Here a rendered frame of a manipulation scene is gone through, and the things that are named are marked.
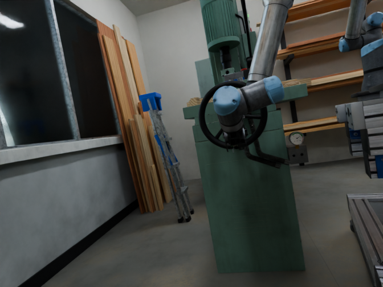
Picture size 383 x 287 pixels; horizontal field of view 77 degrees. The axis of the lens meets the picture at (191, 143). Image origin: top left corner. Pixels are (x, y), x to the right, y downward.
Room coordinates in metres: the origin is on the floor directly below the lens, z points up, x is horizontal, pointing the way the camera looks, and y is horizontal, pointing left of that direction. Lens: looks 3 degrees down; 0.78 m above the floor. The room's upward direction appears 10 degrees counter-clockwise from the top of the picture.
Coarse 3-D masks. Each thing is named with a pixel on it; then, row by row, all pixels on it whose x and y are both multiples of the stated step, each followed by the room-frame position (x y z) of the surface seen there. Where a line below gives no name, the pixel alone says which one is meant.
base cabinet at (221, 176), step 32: (224, 160) 1.22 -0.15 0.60; (224, 192) 1.22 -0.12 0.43; (256, 192) 1.18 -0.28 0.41; (288, 192) 1.15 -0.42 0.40; (224, 224) 1.23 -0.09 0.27; (256, 224) 1.19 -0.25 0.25; (288, 224) 1.15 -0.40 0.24; (224, 256) 1.24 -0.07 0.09; (256, 256) 1.20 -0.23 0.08; (288, 256) 1.16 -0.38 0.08
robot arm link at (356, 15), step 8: (352, 0) 1.29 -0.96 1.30; (360, 0) 1.27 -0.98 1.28; (352, 8) 1.31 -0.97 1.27; (360, 8) 1.29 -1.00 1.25; (352, 16) 1.33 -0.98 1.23; (360, 16) 1.32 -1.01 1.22; (352, 24) 1.36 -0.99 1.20; (360, 24) 1.35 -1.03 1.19; (352, 32) 1.38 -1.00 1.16; (360, 32) 1.39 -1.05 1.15; (344, 40) 1.44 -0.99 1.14; (352, 40) 1.41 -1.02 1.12; (360, 40) 1.41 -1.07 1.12; (344, 48) 1.44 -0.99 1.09; (352, 48) 1.44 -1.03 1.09; (360, 48) 1.45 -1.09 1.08
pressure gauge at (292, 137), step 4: (292, 132) 1.09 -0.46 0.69; (296, 132) 1.08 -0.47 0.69; (300, 132) 1.07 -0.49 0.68; (292, 136) 1.08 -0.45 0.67; (296, 136) 1.08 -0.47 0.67; (300, 136) 1.07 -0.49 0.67; (292, 140) 1.08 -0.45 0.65; (296, 140) 1.08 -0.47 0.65; (300, 140) 1.07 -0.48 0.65; (296, 144) 1.08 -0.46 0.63; (300, 144) 1.07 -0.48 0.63; (296, 148) 1.10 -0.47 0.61
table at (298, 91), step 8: (288, 88) 1.13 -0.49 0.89; (296, 88) 1.13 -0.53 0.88; (304, 88) 1.12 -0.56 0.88; (288, 96) 1.14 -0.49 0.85; (296, 96) 1.13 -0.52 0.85; (304, 96) 1.12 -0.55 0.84; (208, 104) 1.22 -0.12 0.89; (184, 112) 1.26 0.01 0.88; (192, 112) 1.25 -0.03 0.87; (208, 112) 1.23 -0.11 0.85
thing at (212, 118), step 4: (272, 104) 1.15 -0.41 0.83; (268, 108) 1.16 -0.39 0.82; (272, 108) 1.15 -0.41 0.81; (252, 112) 1.18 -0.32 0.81; (256, 112) 1.17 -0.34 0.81; (208, 116) 1.23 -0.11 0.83; (212, 116) 1.22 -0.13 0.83; (216, 116) 1.22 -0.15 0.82; (196, 120) 1.24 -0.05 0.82; (208, 120) 1.23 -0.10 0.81; (212, 120) 1.22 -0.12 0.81; (216, 120) 1.22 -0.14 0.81; (196, 124) 1.24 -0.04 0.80
